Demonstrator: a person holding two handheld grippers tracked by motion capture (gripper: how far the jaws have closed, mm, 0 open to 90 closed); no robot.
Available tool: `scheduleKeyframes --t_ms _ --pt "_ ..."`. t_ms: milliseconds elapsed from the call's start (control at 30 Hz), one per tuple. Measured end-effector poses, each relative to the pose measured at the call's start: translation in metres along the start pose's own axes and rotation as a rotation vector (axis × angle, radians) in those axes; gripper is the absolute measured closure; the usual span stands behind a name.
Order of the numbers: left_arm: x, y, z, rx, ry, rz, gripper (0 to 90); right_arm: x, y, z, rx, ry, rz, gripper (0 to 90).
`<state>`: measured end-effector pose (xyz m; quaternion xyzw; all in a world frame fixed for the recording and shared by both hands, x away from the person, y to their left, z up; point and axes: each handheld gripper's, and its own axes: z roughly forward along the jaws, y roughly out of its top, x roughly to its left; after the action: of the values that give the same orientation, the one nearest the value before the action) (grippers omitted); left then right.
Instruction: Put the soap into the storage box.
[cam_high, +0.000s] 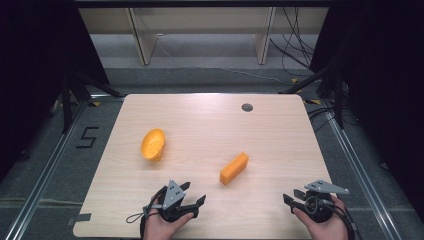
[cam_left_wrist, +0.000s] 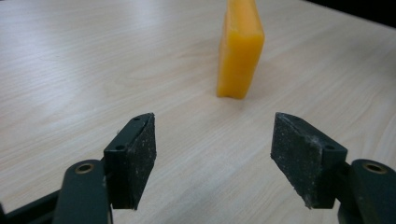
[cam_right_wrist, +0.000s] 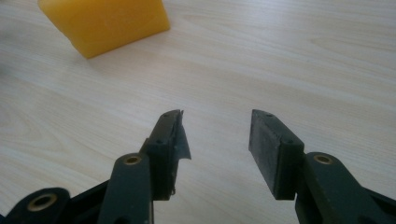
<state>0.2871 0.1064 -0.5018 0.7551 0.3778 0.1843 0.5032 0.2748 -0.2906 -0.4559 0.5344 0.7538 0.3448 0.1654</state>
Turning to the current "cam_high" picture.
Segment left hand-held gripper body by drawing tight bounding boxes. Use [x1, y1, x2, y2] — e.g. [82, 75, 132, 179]
[157, 179, 198, 223]

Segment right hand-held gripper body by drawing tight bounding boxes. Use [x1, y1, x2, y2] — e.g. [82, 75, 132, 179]
[301, 179, 350, 224]

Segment orange rectangular block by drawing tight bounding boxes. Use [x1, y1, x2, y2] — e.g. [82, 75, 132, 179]
[219, 151, 250, 186]

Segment orange plastic bowl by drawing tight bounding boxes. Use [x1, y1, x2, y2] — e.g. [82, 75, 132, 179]
[140, 128, 167, 163]

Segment person's right hand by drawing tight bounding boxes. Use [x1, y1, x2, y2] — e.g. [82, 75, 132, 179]
[293, 195, 349, 240]

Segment person's left hand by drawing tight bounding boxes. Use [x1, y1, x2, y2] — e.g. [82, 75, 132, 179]
[143, 199, 195, 240]

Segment black tape strip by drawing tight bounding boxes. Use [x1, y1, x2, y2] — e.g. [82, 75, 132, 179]
[65, 212, 93, 228]

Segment black tape floor number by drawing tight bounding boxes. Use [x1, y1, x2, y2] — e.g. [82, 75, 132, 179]
[75, 126, 100, 150]

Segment black metal stand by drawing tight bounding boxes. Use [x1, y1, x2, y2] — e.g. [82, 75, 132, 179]
[59, 68, 125, 135]
[278, 59, 346, 130]

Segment black curtain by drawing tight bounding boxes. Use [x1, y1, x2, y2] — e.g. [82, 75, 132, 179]
[309, 0, 424, 223]
[0, 0, 112, 183]

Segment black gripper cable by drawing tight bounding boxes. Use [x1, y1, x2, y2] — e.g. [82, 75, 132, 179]
[328, 199, 363, 240]

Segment black wrist strap loop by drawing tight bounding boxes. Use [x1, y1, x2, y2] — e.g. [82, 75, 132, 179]
[125, 205, 155, 225]

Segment aluminium floor rail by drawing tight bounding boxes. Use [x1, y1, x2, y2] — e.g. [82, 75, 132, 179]
[3, 94, 125, 240]
[319, 99, 405, 240]

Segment black floor cables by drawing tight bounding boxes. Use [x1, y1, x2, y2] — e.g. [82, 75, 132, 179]
[306, 105, 338, 133]

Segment bundle of black cables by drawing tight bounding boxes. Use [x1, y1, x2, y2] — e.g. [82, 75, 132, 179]
[269, 6, 322, 78]

